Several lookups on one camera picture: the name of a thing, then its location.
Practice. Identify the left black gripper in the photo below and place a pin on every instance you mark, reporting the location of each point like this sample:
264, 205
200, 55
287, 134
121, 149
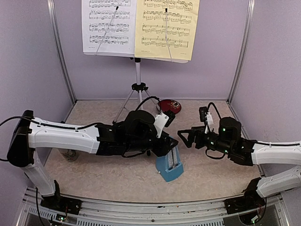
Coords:
164, 145

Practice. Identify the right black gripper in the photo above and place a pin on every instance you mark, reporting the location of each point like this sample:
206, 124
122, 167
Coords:
199, 132

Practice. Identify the blue metronome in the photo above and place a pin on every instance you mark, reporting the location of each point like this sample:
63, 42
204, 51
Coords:
170, 166

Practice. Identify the silver tripod stand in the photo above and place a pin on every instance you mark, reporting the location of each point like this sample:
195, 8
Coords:
138, 99

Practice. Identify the white perforated music stand desk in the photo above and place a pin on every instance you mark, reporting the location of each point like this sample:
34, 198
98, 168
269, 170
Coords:
151, 29

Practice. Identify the yellowed sheet music page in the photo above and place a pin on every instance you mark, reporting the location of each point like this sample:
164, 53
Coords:
166, 29

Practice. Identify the white sheet music page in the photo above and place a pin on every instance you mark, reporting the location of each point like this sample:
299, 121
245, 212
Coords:
108, 27

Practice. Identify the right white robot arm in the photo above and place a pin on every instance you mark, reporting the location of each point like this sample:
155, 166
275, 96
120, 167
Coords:
247, 152

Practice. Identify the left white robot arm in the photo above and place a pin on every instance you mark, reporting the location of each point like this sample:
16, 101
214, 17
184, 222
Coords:
32, 132

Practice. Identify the red floral plate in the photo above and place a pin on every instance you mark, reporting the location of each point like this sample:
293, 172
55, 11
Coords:
169, 105

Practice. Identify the cream dragon mug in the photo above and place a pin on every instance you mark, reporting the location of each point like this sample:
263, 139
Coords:
70, 155

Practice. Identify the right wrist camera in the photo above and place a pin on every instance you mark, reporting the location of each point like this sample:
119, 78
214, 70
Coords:
206, 118

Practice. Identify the front aluminium rail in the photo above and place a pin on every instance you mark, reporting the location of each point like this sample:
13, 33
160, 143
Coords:
94, 212

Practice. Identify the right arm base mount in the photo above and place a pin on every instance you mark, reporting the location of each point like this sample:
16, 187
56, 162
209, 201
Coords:
243, 203

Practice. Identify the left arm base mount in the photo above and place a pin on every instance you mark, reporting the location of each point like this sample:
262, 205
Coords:
62, 204

